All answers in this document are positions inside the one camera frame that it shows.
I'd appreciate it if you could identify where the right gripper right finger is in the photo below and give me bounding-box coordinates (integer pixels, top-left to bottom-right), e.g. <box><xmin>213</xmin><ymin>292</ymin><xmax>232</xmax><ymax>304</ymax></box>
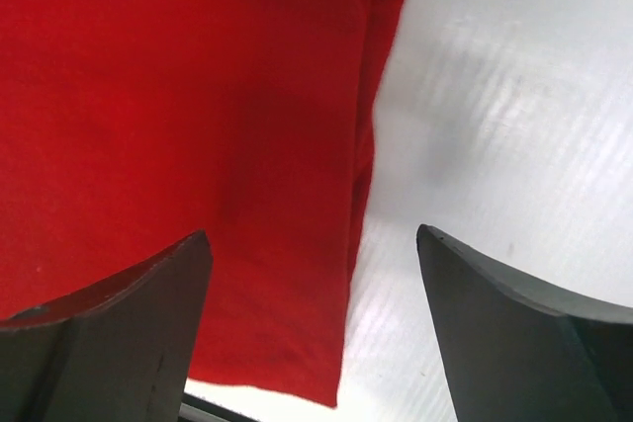
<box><xmin>416</xmin><ymin>225</ymin><xmax>632</xmax><ymax>422</ymax></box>

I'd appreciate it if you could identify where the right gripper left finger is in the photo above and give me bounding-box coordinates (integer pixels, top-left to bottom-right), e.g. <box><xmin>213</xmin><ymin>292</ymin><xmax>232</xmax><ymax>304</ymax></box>
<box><xmin>1</xmin><ymin>231</ymin><xmax>213</xmax><ymax>421</ymax></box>

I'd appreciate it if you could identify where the red t shirt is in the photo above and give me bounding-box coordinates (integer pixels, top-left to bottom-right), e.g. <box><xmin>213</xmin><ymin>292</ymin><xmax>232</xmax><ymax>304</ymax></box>
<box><xmin>1</xmin><ymin>0</ymin><xmax>404</xmax><ymax>407</ymax></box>

